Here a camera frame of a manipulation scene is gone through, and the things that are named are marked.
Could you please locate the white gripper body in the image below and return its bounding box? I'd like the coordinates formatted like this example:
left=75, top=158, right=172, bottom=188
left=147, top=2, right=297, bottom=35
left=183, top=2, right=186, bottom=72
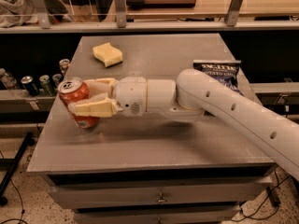
left=114, top=77, right=147, bottom=117

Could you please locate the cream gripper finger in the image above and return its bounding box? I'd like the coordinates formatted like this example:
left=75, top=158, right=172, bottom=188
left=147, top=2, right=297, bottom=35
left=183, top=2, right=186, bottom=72
left=85, top=77, right=118, bottom=97
left=67, top=92, right=123, bottom=118

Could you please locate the red coke can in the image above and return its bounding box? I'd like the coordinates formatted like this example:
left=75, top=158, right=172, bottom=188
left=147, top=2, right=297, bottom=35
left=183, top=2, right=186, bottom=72
left=58, top=77, right=99, bottom=129

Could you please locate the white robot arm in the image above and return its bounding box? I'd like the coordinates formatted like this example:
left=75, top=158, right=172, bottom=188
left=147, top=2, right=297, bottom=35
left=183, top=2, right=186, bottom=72
left=67, top=69, right=299, bottom=179

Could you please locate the tall striped soda can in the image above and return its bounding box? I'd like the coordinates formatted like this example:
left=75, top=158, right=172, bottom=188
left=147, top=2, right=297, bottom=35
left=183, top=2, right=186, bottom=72
left=59, top=59, right=70, bottom=76

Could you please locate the silver soda can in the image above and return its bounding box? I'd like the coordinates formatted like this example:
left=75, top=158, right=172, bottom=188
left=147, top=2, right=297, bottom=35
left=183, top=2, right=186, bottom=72
left=52, top=74, right=63, bottom=87

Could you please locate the green soda can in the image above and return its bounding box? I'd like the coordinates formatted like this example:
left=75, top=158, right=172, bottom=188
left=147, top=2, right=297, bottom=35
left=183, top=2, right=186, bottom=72
left=39, top=75, right=55, bottom=96

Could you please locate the dark blue soda can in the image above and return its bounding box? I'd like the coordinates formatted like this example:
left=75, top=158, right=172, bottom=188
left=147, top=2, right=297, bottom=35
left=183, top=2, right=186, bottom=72
left=21, top=76, right=39, bottom=96

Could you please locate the yellow sponge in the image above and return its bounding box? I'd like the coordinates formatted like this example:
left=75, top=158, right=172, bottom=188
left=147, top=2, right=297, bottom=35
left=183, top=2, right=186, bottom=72
left=93, top=43, right=123, bottom=67

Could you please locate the black stand leg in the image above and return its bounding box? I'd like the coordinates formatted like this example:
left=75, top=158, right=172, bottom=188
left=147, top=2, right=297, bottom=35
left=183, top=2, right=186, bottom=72
left=0, top=132, right=36, bottom=206

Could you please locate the grey drawer cabinet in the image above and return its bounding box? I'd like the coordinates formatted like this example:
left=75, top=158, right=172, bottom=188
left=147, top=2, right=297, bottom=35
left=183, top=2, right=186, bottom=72
left=26, top=33, right=295, bottom=224

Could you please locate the blue potato chip bag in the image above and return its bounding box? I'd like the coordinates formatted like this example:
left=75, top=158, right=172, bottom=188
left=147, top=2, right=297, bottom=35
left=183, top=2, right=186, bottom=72
left=193, top=60, right=241, bottom=93

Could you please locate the plastic water bottle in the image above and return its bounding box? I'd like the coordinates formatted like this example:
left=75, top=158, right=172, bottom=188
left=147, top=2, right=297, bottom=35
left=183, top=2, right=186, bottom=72
left=0, top=68, right=19, bottom=90

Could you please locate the grey crumpled cloth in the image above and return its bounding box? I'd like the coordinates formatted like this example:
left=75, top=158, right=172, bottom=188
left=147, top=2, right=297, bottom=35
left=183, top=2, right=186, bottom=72
left=0, top=0, right=37, bottom=28

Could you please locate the grey metal rail shelf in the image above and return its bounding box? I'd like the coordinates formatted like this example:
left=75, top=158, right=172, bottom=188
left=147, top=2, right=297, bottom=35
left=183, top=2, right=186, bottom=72
left=1, top=0, right=299, bottom=34

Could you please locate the top drawer with handle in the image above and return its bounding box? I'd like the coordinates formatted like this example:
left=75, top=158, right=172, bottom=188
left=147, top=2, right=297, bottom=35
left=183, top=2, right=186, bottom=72
left=49, top=176, right=271, bottom=209

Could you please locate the drawer with handle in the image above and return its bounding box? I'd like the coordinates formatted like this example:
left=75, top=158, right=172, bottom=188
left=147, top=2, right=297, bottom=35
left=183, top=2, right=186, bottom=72
left=74, top=205, right=239, bottom=224
left=49, top=176, right=271, bottom=209

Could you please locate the black floor cable left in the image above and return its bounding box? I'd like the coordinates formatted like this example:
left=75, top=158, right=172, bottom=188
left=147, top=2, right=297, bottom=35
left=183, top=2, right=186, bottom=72
left=0, top=151, right=29, bottom=224

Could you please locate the black floor cable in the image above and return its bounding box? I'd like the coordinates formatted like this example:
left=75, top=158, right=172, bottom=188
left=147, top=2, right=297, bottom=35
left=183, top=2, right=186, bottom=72
left=232, top=166, right=299, bottom=223
left=0, top=151, right=29, bottom=224

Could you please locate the lower drawer with handle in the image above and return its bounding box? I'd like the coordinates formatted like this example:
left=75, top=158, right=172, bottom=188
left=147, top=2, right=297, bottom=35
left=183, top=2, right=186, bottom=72
left=74, top=205, right=239, bottom=224

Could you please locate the black floor cable right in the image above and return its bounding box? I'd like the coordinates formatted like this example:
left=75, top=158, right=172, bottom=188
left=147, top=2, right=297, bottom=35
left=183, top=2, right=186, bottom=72
left=232, top=166, right=299, bottom=223

